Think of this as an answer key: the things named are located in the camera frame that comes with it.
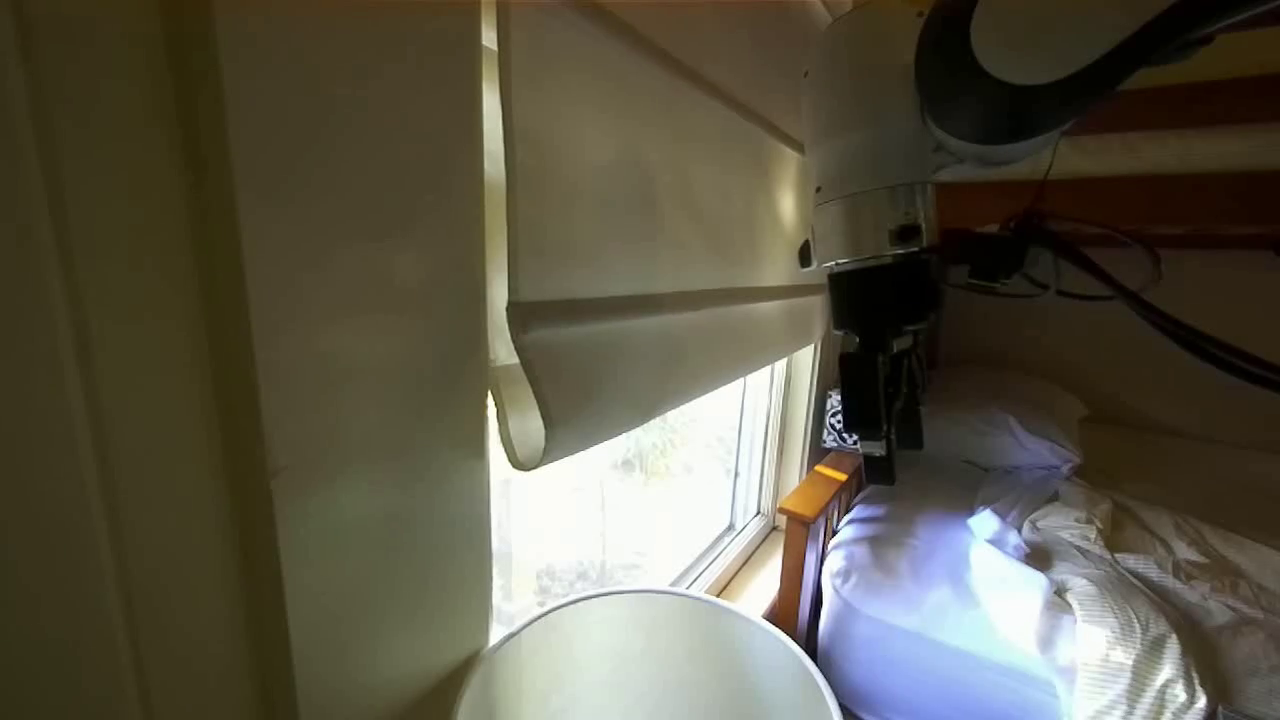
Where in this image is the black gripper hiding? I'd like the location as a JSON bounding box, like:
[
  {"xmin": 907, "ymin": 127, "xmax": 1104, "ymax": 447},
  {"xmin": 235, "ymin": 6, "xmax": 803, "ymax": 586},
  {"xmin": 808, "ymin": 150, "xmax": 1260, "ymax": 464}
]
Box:
[{"xmin": 828, "ymin": 253, "xmax": 939, "ymax": 483}]

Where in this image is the white table lamp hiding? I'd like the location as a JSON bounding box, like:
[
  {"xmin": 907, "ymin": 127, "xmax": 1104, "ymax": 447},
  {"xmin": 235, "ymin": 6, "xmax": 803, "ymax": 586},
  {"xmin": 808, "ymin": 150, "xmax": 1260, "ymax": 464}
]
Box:
[{"xmin": 452, "ymin": 586, "xmax": 843, "ymax": 720}]

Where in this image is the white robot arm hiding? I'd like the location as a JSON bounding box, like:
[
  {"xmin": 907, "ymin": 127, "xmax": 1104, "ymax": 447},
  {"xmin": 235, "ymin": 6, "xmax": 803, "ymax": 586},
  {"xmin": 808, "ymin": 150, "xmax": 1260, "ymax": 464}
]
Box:
[{"xmin": 808, "ymin": 0, "xmax": 1278, "ymax": 483}]

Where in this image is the blue patterned pillow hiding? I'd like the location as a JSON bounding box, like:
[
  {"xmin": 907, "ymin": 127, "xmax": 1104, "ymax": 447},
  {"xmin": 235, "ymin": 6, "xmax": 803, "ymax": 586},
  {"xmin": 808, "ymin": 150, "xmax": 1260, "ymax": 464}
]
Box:
[{"xmin": 821, "ymin": 388, "xmax": 857, "ymax": 450}]

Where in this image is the white pillow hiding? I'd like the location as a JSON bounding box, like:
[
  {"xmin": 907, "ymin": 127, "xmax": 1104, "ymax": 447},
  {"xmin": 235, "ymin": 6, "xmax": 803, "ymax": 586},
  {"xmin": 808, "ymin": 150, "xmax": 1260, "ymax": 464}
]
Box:
[{"xmin": 925, "ymin": 366, "xmax": 1089, "ymax": 468}]

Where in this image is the cream roman window blind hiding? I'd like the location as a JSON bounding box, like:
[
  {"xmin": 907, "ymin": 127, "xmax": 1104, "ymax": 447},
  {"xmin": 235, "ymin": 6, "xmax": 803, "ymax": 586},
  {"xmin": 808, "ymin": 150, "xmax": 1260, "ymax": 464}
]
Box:
[{"xmin": 487, "ymin": 0, "xmax": 823, "ymax": 468}]

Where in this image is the white crumpled bed sheet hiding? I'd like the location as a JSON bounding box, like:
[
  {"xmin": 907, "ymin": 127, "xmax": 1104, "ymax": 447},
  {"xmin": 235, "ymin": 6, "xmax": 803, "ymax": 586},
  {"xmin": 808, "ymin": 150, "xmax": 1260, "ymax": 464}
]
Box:
[{"xmin": 817, "ymin": 475, "xmax": 1280, "ymax": 720}]

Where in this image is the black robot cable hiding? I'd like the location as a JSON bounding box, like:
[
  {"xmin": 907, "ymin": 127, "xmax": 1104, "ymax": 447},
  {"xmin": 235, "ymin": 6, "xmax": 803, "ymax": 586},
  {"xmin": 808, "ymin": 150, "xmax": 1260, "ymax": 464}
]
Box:
[{"xmin": 939, "ymin": 212, "xmax": 1280, "ymax": 396}]

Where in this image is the wooden bunk bed frame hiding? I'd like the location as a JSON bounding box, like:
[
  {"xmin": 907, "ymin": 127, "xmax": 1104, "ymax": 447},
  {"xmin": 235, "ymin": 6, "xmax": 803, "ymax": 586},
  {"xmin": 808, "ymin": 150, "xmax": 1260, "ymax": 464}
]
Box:
[{"xmin": 764, "ymin": 70, "xmax": 1280, "ymax": 657}]

